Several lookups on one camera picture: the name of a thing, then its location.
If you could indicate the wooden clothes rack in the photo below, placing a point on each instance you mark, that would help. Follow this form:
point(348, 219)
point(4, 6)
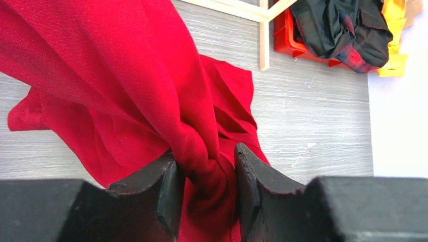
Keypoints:
point(262, 14)

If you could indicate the red skirt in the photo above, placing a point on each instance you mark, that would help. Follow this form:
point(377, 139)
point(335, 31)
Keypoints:
point(122, 82)

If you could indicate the dark plaid garment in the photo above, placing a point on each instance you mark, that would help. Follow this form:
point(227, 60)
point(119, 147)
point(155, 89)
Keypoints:
point(353, 32)

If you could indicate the red plastic bin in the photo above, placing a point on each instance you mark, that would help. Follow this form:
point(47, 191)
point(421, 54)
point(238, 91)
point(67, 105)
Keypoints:
point(287, 41)

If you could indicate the yellow garment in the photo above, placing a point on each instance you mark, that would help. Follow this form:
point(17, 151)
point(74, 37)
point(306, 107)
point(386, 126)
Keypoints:
point(394, 13)

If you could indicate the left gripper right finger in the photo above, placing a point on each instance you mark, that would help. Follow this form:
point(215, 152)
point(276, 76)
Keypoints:
point(274, 207)

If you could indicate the tan garment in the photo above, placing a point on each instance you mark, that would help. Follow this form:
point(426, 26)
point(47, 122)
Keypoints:
point(412, 10)

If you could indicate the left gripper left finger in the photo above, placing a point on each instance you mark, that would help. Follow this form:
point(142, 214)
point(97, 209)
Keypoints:
point(145, 206)

